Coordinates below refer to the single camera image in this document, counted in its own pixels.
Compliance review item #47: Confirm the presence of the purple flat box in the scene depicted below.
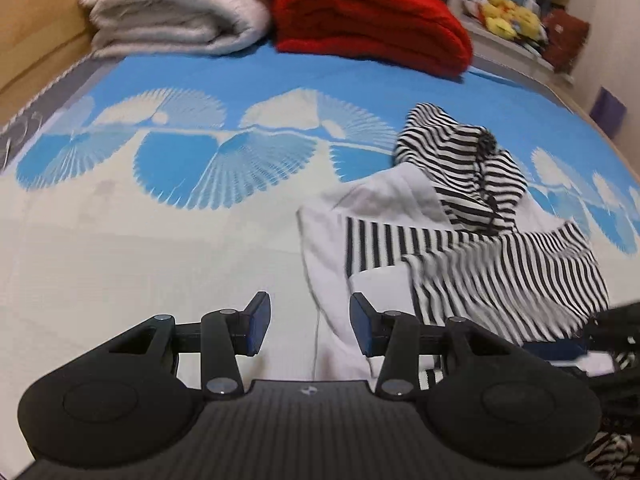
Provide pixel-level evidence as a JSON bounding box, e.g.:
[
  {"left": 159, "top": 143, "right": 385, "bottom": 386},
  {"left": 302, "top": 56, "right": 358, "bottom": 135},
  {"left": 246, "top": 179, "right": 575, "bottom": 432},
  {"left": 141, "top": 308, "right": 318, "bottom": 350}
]
[{"left": 590, "top": 87, "right": 629, "bottom": 137}]

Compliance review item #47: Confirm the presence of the black white striped small garment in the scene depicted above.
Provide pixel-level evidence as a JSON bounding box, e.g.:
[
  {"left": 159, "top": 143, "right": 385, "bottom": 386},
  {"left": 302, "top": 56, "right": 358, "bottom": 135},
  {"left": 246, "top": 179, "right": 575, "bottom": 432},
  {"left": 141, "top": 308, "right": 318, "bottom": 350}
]
[{"left": 297, "top": 102, "right": 640, "bottom": 480}]

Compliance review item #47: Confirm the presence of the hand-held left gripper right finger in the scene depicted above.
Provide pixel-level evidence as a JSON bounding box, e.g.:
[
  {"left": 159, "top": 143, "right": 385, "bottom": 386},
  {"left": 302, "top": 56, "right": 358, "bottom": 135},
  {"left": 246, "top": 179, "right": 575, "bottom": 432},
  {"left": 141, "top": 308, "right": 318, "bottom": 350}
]
[{"left": 349, "top": 292, "right": 521, "bottom": 400}]

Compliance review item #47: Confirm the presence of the yellow bear plush toy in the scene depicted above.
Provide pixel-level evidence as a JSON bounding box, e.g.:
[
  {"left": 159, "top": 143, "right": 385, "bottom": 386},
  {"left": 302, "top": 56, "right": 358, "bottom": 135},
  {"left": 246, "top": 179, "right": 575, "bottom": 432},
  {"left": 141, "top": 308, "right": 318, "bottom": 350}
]
[{"left": 513, "top": 6, "right": 544, "bottom": 37}]

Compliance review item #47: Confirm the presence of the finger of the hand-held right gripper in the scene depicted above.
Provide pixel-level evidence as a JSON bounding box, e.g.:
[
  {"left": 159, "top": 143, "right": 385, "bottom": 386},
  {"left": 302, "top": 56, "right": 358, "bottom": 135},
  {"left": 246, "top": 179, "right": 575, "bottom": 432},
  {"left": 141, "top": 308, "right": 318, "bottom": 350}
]
[{"left": 522, "top": 337, "right": 593, "bottom": 364}]

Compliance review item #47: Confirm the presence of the wooden bed frame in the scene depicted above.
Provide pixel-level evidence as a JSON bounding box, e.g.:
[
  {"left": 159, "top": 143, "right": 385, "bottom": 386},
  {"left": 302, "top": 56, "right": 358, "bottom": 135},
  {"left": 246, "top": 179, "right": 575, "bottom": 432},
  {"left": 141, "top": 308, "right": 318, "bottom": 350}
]
[{"left": 0, "top": 0, "right": 97, "bottom": 128}]

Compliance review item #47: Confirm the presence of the folded cream fleece blanket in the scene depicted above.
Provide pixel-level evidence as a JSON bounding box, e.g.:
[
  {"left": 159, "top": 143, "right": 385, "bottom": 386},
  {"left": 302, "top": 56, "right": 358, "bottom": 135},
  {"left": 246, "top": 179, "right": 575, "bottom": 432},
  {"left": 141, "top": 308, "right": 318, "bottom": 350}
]
[{"left": 79, "top": 0, "right": 287, "bottom": 58}]

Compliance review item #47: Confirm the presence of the blue white printed bed mat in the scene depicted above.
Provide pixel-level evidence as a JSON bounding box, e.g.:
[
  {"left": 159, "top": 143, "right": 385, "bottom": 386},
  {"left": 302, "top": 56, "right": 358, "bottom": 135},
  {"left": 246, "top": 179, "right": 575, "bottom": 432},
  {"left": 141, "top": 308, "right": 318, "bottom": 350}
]
[{"left": 0, "top": 40, "right": 640, "bottom": 441}]

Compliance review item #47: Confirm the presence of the dark red cushion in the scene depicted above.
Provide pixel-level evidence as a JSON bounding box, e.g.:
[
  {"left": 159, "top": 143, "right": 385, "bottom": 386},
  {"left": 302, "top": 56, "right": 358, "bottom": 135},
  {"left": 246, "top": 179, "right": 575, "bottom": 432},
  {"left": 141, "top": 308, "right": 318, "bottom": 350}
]
[{"left": 542, "top": 9, "right": 592, "bottom": 75}]

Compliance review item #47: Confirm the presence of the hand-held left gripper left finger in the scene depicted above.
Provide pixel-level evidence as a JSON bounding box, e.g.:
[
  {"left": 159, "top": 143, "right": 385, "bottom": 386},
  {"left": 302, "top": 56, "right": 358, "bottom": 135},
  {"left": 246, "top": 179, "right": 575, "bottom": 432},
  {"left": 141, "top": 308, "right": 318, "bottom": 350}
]
[{"left": 107, "top": 291, "right": 273, "bottom": 399}]

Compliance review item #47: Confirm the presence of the white window sill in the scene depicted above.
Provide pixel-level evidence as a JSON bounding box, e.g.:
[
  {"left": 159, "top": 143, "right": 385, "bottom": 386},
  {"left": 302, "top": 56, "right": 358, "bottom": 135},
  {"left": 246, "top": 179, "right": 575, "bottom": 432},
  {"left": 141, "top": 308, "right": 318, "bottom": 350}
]
[{"left": 446, "top": 0, "right": 576, "bottom": 83}]

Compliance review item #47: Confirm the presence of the folded red fleece blanket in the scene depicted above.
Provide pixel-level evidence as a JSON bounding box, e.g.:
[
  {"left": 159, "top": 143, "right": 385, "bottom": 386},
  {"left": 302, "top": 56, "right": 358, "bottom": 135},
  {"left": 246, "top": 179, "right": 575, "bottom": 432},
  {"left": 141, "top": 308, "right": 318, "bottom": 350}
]
[{"left": 272, "top": 0, "right": 475, "bottom": 78}]

